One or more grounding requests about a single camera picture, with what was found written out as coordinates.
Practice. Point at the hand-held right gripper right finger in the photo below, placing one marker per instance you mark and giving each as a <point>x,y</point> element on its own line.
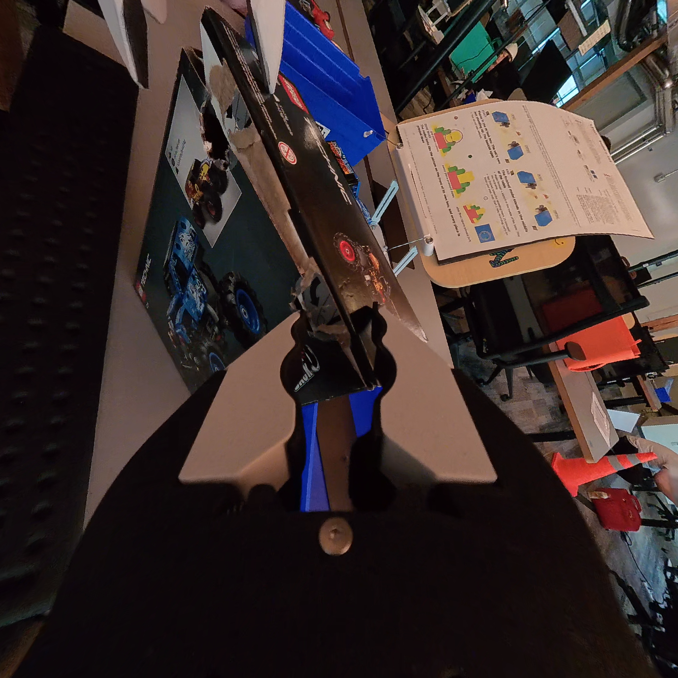
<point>434,434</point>

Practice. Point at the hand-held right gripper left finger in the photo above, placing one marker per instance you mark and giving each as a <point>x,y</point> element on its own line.
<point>238,434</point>

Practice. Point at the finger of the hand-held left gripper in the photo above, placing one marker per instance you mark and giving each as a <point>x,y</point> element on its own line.
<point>267,37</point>
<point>114,21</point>

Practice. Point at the black cardboard toy box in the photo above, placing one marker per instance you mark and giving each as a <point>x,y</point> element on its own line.
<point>212,254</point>

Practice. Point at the neighbouring grey desk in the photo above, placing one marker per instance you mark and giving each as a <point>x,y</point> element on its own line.
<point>588,413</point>

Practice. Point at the red toy vehicle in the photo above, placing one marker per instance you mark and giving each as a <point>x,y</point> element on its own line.
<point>318,16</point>

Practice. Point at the blue plastic bin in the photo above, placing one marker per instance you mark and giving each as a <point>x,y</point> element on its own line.
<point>312,466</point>

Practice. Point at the blue bin with white sticker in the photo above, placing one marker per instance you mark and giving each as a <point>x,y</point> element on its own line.
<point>328,90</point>

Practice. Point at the black office chair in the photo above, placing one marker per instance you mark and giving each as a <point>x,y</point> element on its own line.
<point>503,328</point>

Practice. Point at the black orange toy monster truck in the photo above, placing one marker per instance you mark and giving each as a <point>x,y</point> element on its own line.
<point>339,156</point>

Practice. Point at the orange traffic cone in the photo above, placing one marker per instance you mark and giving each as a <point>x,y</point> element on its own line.
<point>582,471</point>

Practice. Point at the red bag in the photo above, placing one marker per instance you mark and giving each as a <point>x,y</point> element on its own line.
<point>617,511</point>

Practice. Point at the green bin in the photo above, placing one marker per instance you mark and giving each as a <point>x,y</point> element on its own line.
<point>474,50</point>

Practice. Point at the printed instruction sheet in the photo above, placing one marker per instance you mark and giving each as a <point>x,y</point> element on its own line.
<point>529,175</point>

